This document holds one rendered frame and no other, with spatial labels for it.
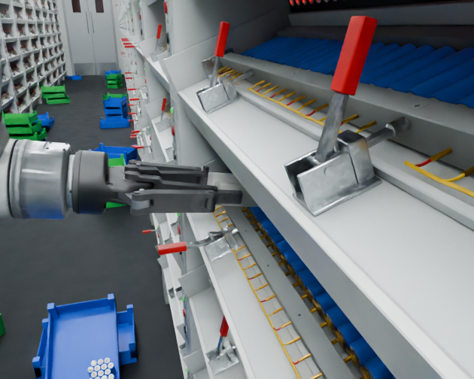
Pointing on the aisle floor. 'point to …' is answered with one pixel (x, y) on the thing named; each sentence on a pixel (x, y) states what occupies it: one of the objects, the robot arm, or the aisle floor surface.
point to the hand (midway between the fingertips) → (236, 189)
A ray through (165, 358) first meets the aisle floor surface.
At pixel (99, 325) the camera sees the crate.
